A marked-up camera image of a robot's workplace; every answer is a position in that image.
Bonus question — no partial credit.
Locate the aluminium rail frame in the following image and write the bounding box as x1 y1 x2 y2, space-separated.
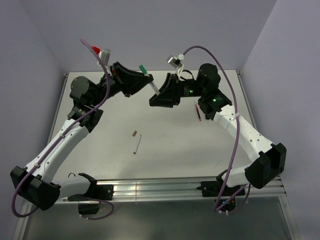
14 86 301 240

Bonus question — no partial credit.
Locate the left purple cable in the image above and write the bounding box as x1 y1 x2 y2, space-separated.
11 38 116 221

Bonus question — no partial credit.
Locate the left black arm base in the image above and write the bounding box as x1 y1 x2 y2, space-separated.
67 184 115 220

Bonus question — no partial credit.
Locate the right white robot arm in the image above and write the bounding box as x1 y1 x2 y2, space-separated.
149 63 287 195

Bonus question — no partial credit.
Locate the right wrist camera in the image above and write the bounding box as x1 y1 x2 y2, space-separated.
166 53 185 78

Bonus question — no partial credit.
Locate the white brown-tip pen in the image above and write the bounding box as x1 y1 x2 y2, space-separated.
133 134 142 155

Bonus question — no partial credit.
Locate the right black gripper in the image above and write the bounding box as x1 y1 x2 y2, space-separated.
149 73 206 108

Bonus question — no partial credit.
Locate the red pink pen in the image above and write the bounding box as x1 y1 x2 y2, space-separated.
195 104 202 122

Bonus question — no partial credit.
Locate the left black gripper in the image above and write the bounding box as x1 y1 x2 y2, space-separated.
90 61 153 107

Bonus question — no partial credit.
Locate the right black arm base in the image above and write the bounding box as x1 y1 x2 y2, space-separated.
196 180 241 212

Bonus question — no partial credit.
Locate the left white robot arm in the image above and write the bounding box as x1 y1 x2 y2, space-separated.
10 62 154 211

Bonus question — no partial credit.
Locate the white green-tip pen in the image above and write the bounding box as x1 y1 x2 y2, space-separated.
142 71 160 96

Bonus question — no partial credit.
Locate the green pen cap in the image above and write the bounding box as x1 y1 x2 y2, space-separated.
138 64 149 76

